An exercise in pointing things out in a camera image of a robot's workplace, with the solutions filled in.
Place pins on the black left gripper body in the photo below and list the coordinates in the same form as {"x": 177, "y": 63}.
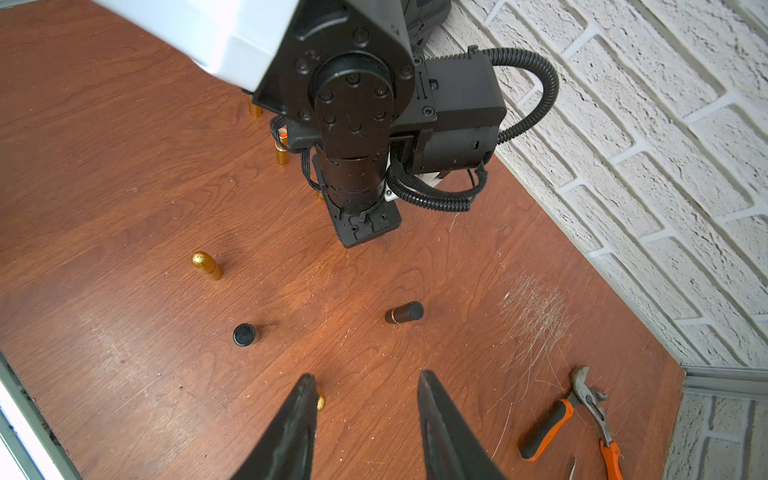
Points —
{"x": 353, "y": 230}

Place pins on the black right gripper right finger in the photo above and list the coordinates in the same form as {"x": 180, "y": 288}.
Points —
{"x": 451, "y": 450}

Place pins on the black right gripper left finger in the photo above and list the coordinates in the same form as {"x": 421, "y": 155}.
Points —
{"x": 285, "y": 450}

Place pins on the dark brown lipstick cap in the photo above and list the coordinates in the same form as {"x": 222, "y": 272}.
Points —
{"x": 409, "y": 312}

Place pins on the gold lipstick cap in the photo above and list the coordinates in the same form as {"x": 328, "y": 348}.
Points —
{"x": 255, "y": 110}

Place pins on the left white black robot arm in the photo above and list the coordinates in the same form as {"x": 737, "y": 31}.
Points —
{"x": 374, "y": 121}

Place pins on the gold lipstick front right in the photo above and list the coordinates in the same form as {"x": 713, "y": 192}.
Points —
{"x": 321, "y": 401}

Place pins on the black lipstick tube front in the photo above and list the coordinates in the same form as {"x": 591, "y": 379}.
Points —
{"x": 245, "y": 334}

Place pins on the gold lipstick front left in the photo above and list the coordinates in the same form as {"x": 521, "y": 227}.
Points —
{"x": 205, "y": 264}

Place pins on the orange handled pliers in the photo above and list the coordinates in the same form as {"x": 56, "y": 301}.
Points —
{"x": 591, "y": 399}

